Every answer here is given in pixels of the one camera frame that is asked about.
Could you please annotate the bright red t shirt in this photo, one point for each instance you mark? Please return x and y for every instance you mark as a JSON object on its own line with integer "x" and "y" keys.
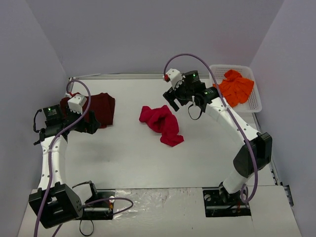
{"x": 163, "y": 121}

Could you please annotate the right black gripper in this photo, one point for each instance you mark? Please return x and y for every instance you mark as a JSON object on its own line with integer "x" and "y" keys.
{"x": 173, "y": 96}

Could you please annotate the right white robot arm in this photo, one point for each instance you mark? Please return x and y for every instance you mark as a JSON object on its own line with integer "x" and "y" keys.
{"x": 255, "y": 148}

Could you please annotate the dark red folded t shirt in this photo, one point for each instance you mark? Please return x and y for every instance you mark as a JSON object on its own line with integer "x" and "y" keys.
{"x": 103, "y": 105}

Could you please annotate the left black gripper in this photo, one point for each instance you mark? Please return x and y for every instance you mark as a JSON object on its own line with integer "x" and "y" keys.
{"x": 86, "y": 124}

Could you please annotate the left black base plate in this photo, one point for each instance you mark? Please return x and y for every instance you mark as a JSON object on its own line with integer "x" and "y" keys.
{"x": 100, "y": 210}

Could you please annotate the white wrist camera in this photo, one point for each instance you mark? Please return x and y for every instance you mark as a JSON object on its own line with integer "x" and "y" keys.
{"x": 174, "y": 76}
{"x": 76, "y": 103}

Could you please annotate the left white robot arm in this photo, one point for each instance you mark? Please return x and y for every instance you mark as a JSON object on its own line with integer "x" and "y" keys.
{"x": 54, "y": 202}

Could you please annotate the orange t shirt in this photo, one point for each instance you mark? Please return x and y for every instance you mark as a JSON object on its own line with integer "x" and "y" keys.
{"x": 235, "y": 88}

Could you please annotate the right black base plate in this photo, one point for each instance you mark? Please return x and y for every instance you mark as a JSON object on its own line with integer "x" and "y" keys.
{"x": 217, "y": 204}

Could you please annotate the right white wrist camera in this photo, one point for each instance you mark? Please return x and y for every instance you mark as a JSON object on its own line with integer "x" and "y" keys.
{"x": 174, "y": 76}

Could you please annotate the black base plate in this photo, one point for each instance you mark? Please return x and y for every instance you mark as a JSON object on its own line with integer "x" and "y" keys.
{"x": 217, "y": 204}
{"x": 100, "y": 210}

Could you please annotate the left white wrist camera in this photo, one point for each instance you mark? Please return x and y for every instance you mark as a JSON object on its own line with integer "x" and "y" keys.
{"x": 76, "y": 103}

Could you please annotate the white plastic basket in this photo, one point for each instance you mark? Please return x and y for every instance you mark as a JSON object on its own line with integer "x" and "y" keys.
{"x": 253, "y": 104}

